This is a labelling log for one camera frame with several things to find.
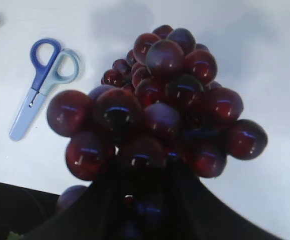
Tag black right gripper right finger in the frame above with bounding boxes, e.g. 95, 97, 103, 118
159, 149, 279, 240

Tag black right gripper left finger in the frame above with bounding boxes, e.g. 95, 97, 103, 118
24, 146, 135, 240

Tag purple artificial grape bunch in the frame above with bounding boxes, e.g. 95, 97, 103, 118
47, 25, 268, 240

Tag blue scissors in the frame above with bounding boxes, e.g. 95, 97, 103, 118
9, 38, 80, 142

